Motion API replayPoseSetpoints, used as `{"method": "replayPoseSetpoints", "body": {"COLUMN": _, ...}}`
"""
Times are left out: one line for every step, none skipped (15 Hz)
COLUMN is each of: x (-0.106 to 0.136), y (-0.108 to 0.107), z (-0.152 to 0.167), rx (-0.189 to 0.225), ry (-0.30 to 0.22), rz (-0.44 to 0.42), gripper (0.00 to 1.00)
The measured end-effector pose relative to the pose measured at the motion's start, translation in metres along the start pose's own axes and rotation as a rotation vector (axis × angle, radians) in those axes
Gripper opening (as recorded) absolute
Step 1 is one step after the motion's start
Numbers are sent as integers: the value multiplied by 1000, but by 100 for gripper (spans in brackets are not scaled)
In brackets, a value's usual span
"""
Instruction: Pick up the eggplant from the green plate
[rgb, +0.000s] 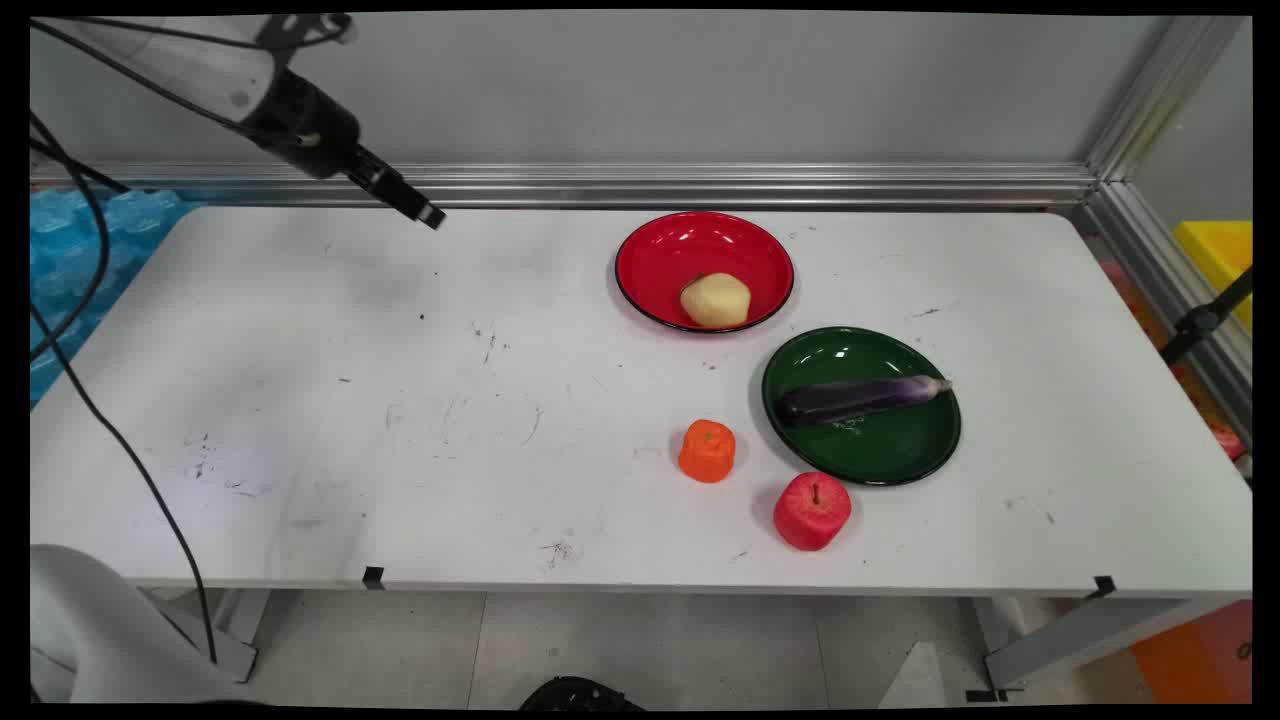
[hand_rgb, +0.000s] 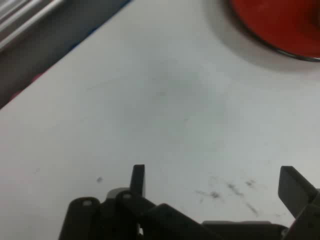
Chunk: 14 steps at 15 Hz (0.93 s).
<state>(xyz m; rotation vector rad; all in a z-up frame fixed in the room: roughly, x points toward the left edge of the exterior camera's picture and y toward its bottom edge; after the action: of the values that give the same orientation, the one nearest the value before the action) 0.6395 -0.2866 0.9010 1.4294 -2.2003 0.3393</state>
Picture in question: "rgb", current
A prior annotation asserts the red round bowl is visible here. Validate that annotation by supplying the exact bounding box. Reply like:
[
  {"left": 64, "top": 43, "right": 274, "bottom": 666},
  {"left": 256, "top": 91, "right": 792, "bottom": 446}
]
[{"left": 614, "top": 211, "right": 796, "bottom": 334}]

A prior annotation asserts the dark green round plate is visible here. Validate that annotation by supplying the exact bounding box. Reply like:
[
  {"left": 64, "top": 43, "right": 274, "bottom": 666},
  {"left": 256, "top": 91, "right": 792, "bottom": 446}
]
[{"left": 761, "top": 326, "right": 963, "bottom": 488}]

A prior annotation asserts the horizontal aluminium frame rail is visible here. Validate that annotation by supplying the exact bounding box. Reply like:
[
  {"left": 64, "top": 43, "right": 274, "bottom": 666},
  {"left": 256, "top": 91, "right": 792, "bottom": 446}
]
[{"left": 30, "top": 160, "right": 1101, "bottom": 212}]

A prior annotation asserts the looped black cable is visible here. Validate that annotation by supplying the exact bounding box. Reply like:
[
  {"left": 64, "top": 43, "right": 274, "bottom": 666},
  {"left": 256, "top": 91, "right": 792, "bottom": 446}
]
[{"left": 30, "top": 108, "right": 131, "bottom": 363}]

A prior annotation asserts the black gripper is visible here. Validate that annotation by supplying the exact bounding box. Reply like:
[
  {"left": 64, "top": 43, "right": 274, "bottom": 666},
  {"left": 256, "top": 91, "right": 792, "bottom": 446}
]
[{"left": 238, "top": 68, "right": 447, "bottom": 232}]

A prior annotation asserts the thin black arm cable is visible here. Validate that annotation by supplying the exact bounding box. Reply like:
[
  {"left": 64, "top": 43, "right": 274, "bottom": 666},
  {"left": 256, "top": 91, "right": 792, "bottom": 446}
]
[{"left": 30, "top": 14, "right": 357, "bottom": 137}]

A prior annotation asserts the grey table leg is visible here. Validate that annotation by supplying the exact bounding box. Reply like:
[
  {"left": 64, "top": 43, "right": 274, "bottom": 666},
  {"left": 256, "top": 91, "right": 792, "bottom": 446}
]
[
  {"left": 140, "top": 588, "right": 273, "bottom": 684},
  {"left": 962, "top": 596, "right": 1206, "bottom": 703}
]

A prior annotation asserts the yellow plastic box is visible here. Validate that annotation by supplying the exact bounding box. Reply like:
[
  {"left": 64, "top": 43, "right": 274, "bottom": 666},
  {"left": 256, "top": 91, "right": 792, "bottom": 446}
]
[{"left": 1172, "top": 220, "right": 1253, "bottom": 333}]

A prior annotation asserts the blue bubble wrap sheet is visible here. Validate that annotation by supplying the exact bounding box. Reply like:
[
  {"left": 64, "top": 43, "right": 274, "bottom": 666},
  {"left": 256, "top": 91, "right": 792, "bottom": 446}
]
[{"left": 30, "top": 186, "right": 206, "bottom": 403}]

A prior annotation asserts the long black hanging cable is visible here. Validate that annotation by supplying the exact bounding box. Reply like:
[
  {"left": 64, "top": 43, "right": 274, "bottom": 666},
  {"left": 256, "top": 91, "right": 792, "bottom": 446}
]
[{"left": 30, "top": 300, "right": 219, "bottom": 667}]

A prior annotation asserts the pale yellow potato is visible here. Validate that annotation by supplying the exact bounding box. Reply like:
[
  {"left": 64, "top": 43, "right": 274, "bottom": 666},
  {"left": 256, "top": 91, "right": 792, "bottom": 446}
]
[{"left": 680, "top": 273, "right": 752, "bottom": 329}]

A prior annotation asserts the black stand pole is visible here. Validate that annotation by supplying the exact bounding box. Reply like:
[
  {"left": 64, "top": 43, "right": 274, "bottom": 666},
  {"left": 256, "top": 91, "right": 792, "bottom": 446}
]
[{"left": 1160, "top": 266, "right": 1253, "bottom": 367}]

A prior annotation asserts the upright aluminium frame post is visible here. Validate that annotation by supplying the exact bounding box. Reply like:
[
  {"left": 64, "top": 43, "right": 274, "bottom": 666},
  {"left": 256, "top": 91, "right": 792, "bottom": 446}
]
[{"left": 1085, "top": 15, "right": 1251, "bottom": 183}]

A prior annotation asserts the orange box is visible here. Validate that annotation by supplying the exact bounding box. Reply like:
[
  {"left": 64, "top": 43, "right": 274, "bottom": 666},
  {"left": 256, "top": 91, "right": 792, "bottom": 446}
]
[{"left": 1128, "top": 600, "right": 1253, "bottom": 705}]

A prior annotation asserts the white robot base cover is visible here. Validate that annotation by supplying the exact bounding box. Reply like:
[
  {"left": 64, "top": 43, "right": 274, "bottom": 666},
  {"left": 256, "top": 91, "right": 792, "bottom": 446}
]
[{"left": 30, "top": 543, "right": 256, "bottom": 706}]

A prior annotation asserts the black round floor object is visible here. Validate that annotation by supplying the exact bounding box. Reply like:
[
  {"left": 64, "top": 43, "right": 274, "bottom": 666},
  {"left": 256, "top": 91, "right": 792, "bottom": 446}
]
[{"left": 518, "top": 676, "right": 647, "bottom": 713}]

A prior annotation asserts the slanted aluminium side rail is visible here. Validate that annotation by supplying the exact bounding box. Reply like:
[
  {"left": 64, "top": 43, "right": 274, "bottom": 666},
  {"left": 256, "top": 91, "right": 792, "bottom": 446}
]
[{"left": 1068, "top": 180, "right": 1253, "bottom": 446}]

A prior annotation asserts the orange toy fruit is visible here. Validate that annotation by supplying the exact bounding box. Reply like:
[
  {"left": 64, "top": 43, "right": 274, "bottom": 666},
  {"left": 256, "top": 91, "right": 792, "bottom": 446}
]
[{"left": 678, "top": 419, "right": 737, "bottom": 484}]

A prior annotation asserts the purple eggplant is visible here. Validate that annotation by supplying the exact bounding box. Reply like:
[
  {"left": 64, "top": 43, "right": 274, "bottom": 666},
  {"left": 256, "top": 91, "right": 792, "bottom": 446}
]
[{"left": 778, "top": 375, "right": 954, "bottom": 427}]

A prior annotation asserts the red apple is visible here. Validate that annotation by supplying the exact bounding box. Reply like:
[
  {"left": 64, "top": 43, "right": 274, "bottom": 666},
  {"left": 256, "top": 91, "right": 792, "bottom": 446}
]
[{"left": 773, "top": 472, "right": 853, "bottom": 552}]

